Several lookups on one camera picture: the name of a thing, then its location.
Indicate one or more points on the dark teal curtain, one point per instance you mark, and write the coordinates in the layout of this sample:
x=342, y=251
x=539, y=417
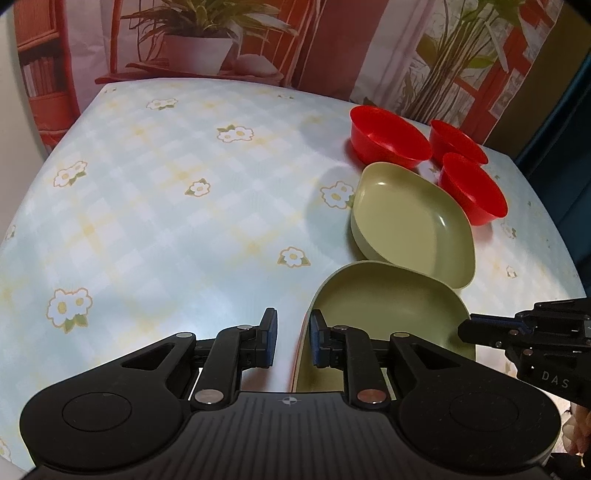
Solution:
x=558, y=152

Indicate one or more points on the red plastic bowl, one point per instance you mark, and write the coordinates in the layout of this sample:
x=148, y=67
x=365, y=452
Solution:
x=385, y=134
x=475, y=189
x=455, y=141

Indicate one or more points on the green oval dish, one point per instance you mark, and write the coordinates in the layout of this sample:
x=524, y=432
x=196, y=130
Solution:
x=411, y=221
x=392, y=300

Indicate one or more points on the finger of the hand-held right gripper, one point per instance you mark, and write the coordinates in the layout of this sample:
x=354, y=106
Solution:
x=489, y=333
x=496, y=318

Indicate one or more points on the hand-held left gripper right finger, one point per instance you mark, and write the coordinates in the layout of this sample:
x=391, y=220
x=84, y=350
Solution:
x=316, y=341

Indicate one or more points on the printed plant backdrop cloth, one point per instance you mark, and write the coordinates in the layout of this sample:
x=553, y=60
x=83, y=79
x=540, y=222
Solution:
x=323, y=41

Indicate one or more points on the person's right hand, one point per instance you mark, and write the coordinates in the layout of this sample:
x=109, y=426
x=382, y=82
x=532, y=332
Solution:
x=579, y=429

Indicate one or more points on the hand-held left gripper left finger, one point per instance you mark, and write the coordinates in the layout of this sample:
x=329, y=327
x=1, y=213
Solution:
x=270, y=337

